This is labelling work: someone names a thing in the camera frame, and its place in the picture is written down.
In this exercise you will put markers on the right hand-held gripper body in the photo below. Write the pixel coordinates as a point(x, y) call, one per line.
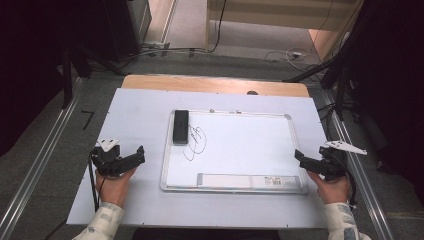
point(333, 161)

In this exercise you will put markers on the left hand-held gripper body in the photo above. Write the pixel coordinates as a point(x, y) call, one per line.
point(108, 160)

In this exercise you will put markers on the black whiteboard eraser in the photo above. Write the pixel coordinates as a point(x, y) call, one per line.
point(180, 126)

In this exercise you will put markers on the white whiteboard with metal frame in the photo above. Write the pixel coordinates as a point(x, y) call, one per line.
point(240, 150)

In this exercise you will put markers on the person's left hand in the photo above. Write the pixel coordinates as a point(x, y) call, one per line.
point(115, 188)

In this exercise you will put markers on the person's right hand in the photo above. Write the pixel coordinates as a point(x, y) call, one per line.
point(331, 191)

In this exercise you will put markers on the large white cover board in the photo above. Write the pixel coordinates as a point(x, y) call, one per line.
point(136, 113)

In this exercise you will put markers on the white label strip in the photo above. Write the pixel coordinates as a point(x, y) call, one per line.
point(246, 181)

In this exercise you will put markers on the black metal stand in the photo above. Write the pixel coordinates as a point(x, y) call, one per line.
point(67, 76)
point(338, 76)

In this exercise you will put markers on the dark curtain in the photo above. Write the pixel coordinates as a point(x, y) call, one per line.
point(26, 66)
point(393, 83)

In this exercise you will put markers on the wooden table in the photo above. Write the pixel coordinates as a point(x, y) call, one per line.
point(213, 85)

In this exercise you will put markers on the grey power strip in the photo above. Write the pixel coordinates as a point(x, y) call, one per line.
point(156, 45)

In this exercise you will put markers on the black cabinet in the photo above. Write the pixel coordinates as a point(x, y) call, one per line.
point(123, 26)

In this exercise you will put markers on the aluminium floor rail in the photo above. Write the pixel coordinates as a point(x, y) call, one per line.
point(363, 180)
point(36, 160)

